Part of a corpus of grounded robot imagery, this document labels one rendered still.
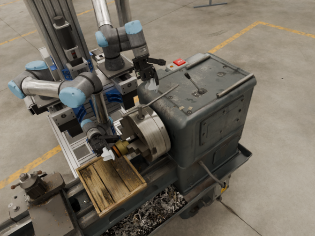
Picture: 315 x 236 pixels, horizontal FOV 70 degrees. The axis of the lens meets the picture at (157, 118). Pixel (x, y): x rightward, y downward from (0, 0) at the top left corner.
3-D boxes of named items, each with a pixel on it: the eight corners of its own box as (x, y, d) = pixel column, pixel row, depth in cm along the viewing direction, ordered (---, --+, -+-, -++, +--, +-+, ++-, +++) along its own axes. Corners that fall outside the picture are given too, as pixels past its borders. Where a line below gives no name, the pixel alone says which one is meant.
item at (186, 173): (198, 153, 248) (201, 91, 187) (232, 184, 218) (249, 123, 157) (153, 184, 227) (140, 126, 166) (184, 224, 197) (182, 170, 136)
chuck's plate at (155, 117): (142, 127, 154) (137, 93, 130) (170, 159, 137) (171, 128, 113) (138, 129, 153) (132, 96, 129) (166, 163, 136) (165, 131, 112)
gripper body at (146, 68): (137, 80, 117) (130, 58, 111) (151, 74, 120) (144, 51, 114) (144, 83, 110) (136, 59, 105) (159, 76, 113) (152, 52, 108)
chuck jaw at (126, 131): (137, 130, 132) (128, 112, 130) (140, 130, 128) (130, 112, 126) (121, 140, 128) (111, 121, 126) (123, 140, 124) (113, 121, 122)
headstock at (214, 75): (201, 91, 187) (204, 47, 159) (249, 123, 157) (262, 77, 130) (141, 125, 166) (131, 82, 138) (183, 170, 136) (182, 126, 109)
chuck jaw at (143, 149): (143, 135, 127) (154, 145, 118) (145, 141, 130) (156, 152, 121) (125, 145, 123) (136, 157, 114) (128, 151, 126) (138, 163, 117)
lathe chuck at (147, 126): (138, 129, 153) (132, 96, 129) (166, 163, 136) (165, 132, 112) (126, 136, 150) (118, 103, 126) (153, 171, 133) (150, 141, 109)
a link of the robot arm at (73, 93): (31, 84, 146) (98, 93, 124) (13, 99, 137) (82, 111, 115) (20, 69, 138) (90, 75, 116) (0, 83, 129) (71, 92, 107)
